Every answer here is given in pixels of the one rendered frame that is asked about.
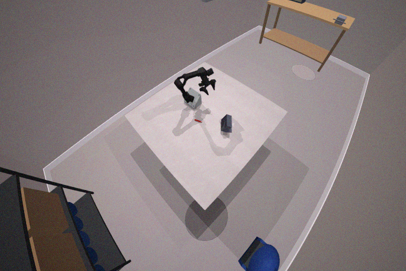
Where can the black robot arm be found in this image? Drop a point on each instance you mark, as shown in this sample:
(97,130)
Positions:
(202,72)

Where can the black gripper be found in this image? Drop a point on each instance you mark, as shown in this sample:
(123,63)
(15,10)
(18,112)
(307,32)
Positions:
(206,84)

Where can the grey sloped panel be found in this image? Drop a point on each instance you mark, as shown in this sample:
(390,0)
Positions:
(226,123)

